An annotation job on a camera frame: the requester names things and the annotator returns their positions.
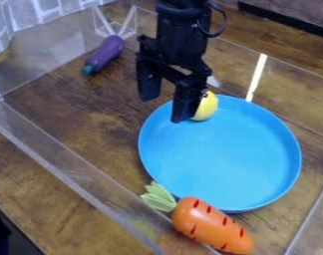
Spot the yellow toy lemon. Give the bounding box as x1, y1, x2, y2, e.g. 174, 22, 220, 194
191, 91, 218, 121

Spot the clear acrylic enclosure wall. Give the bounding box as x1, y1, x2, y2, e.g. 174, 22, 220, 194
0, 0, 323, 255

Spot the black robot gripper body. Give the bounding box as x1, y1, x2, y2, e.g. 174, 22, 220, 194
136, 0, 211, 84

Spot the orange toy carrot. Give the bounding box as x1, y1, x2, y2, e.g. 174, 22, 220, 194
140, 181, 254, 255

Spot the blue round tray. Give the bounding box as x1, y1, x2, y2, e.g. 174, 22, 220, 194
138, 96, 301, 213

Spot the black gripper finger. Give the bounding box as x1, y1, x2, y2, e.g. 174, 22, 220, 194
136, 59, 162, 102
170, 79, 207, 124

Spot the white patterned curtain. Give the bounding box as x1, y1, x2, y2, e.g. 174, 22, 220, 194
0, 0, 112, 53

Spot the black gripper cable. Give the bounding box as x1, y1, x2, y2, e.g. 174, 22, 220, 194
194, 0, 227, 39

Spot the purple toy eggplant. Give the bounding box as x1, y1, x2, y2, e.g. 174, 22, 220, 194
83, 35, 124, 75

